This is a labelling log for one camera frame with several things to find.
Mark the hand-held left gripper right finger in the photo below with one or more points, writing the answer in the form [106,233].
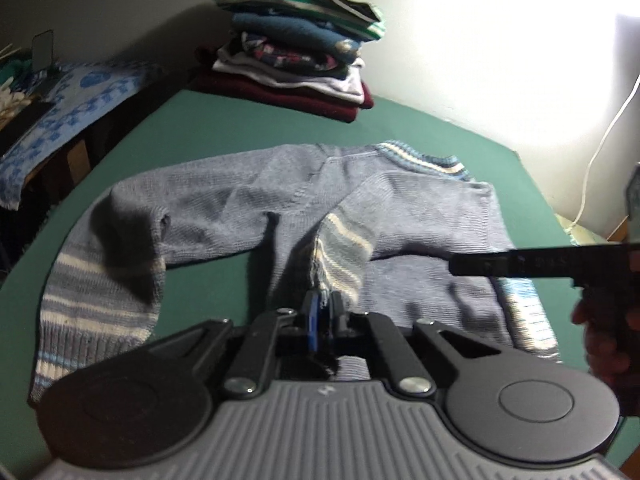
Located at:
[336,320]

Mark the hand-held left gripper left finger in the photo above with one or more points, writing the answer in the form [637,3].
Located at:
[312,320]

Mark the grey-blue striped knit sweater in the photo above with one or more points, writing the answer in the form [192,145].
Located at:
[225,200]

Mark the stack of folded clothes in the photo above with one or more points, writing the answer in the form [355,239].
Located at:
[280,97]

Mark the person's right hand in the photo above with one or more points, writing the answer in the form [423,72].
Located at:
[610,340]

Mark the pale green patterned mattress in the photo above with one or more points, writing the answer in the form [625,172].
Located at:
[580,234]

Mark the white folded garment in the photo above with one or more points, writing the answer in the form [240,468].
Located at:
[340,85]

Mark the patterned folded garment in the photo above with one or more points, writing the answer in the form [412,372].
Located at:
[285,57]

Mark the dark blue folded sweater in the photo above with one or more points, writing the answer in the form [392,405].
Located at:
[290,30]

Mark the blue floral cloth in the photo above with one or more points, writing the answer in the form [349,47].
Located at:
[75,105]

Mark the small black stand mirror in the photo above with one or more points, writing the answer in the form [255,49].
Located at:
[42,50]

